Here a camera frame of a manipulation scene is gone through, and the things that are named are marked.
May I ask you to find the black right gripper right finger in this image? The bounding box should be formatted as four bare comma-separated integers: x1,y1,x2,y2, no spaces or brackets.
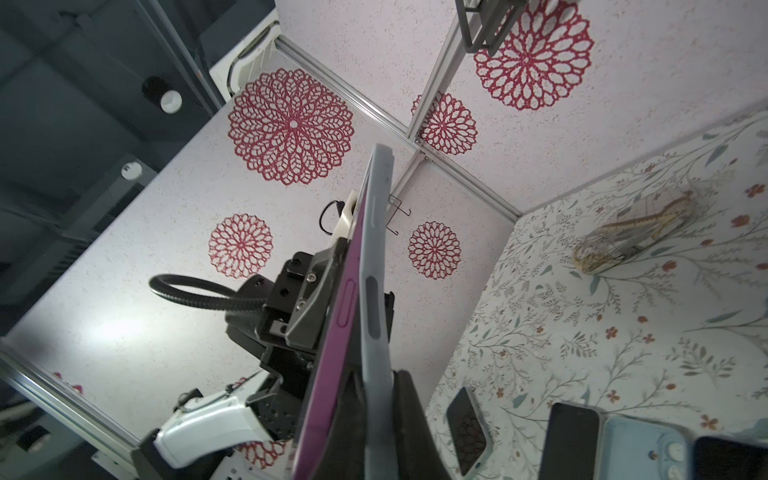
393,370,450,480

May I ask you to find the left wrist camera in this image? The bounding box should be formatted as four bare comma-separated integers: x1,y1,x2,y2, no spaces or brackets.
330,190,359,245

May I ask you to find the grey slotted wall shelf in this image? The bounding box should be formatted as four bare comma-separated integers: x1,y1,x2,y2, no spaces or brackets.
455,0,529,56

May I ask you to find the black wire wall basket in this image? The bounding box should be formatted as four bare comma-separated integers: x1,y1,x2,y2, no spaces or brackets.
386,194,412,236

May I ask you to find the black corrugated left cable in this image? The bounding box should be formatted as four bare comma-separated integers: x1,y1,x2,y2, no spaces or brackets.
148,274,268,313

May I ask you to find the clear plastic bag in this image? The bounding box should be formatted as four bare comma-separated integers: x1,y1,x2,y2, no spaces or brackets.
572,188,699,275

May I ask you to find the light blue phone case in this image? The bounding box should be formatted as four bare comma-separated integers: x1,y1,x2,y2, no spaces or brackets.
596,415,692,480

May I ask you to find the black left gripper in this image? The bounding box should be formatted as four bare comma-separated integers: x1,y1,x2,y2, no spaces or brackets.
257,238,349,357

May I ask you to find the black phone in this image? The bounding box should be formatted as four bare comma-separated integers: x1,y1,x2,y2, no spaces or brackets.
692,436,767,480
445,387,493,479
291,193,366,479

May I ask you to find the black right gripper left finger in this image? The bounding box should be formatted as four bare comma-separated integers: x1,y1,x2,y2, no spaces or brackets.
312,371,367,480

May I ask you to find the light case with purple button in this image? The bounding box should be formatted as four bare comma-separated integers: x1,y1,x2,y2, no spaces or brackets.
359,144,398,479

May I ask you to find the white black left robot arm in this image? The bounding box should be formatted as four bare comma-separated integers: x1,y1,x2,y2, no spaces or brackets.
131,233,400,479

